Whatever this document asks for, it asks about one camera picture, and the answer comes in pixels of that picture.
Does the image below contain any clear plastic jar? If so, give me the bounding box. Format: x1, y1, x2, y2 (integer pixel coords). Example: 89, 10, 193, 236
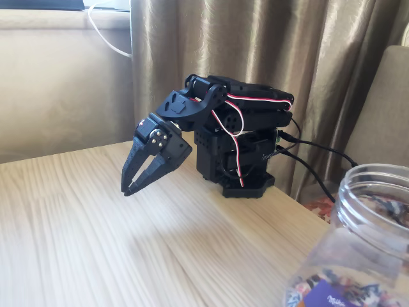
281, 163, 409, 307

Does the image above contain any purple wrapped Milka candy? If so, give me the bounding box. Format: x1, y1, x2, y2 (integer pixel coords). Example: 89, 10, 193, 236
302, 278, 352, 307

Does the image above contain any patterned red rug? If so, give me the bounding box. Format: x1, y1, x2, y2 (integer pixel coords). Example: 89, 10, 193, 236
302, 194, 337, 222

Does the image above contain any beige upholstered chair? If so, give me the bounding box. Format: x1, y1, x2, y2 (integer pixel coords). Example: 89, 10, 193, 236
344, 44, 409, 168

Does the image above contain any red white servo cable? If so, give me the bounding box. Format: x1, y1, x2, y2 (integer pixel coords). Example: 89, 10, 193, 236
213, 98, 247, 188
227, 91, 294, 112

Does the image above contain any thin black cable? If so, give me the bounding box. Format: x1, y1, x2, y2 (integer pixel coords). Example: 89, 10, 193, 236
289, 115, 302, 139

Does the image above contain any black power cable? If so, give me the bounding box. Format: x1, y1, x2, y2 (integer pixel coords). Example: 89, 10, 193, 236
281, 131, 359, 168
277, 145, 336, 203

